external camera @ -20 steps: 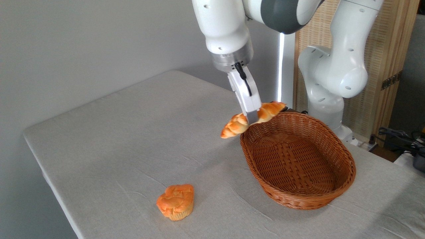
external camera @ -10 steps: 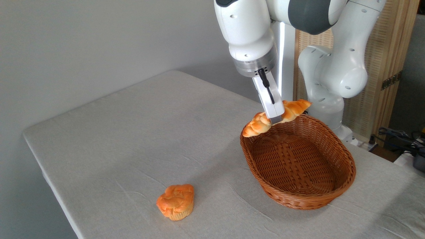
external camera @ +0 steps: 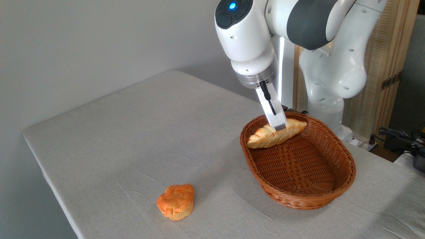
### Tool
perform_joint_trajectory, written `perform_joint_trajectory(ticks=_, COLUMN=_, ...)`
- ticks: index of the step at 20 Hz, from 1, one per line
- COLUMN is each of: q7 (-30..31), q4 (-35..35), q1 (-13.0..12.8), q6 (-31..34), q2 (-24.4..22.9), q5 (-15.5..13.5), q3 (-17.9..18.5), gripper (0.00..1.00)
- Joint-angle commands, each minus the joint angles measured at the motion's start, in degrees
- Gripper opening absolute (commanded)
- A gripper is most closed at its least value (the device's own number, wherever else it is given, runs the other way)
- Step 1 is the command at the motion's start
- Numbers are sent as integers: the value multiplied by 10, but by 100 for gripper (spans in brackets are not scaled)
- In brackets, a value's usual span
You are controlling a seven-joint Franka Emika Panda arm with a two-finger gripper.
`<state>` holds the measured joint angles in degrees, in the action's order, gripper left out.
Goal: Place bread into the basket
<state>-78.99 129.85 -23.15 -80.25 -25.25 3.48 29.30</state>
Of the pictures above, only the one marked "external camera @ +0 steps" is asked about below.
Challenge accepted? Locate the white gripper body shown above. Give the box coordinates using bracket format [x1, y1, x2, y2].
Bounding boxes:
[255, 81, 287, 129]

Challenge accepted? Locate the braided golden bread loaf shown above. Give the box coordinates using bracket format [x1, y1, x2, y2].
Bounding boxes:
[246, 118, 307, 149]

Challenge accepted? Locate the brown woven wicker basket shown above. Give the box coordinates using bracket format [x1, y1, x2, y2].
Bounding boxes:
[240, 112, 357, 210]

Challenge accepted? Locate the orange muffin shaped bread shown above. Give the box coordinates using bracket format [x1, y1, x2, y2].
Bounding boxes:
[156, 184, 195, 221]

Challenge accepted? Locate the light grey tablecloth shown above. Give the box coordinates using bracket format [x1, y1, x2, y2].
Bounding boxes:
[23, 70, 425, 239]

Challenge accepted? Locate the dark metal screen hinge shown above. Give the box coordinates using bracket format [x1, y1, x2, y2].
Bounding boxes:
[381, 71, 403, 91]

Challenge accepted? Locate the grey device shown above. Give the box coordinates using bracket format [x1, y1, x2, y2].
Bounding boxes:
[412, 153, 425, 173]

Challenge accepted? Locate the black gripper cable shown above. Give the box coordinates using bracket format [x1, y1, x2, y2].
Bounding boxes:
[259, 80, 277, 116]

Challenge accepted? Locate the black cable bundle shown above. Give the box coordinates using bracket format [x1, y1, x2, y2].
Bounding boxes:
[378, 127, 425, 150]

